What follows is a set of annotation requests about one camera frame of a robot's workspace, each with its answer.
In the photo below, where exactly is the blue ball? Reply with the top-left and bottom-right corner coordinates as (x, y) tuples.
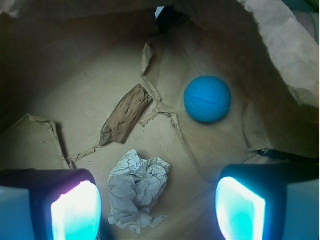
(183, 76), (232, 123)

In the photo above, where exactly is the crumpled white paper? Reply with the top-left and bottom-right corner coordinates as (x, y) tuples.
(108, 149), (171, 236)

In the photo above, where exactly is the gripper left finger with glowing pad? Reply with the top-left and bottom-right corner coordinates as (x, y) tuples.
(0, 169), (102, 240)

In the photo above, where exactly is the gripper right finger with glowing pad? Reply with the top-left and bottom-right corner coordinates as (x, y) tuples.
(215, 163), (320, 240)

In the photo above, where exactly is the brown wood bark piece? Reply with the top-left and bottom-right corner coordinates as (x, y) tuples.
(99, 84), (153, 147)

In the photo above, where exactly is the brown paper bag tray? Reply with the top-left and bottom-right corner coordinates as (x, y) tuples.
(0, 0), (320, 240)

